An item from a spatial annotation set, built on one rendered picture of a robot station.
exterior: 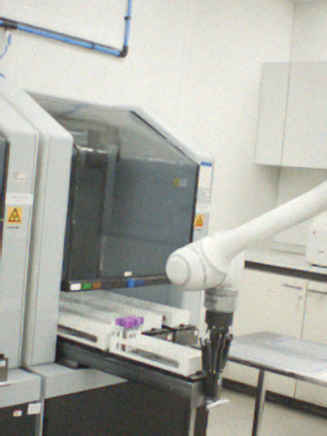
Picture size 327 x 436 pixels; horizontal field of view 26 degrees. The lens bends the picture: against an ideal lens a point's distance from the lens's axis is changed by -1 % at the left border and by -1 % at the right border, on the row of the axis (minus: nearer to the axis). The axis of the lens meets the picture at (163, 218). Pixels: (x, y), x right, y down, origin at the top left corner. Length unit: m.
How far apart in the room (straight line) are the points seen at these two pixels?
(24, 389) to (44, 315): 0.24
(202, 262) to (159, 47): 2.59
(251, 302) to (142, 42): 1.76
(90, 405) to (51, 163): 0.76
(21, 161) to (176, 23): 2.38
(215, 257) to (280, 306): 2.81
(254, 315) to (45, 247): 2.64
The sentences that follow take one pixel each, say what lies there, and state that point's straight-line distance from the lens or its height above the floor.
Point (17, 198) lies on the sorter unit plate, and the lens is 2.07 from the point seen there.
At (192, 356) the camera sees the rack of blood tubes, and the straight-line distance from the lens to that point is 1.97.
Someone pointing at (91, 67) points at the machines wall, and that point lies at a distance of 3.79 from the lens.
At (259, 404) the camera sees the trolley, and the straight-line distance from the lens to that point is 2.71.
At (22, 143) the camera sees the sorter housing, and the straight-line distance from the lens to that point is 2.08.
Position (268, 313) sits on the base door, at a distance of 4.56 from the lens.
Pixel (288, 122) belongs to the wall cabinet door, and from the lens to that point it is 4.85.
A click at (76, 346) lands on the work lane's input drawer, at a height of 0.80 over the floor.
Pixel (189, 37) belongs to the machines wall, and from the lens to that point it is 4.39.
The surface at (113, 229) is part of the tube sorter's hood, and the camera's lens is 2.33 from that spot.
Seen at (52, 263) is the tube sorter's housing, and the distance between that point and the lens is 2.19.
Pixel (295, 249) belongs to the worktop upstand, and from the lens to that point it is 5.15.
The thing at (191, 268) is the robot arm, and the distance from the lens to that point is 1.69.
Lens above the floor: 1.33
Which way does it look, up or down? 3 degrees down
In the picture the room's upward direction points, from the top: 5 degrees clockwise
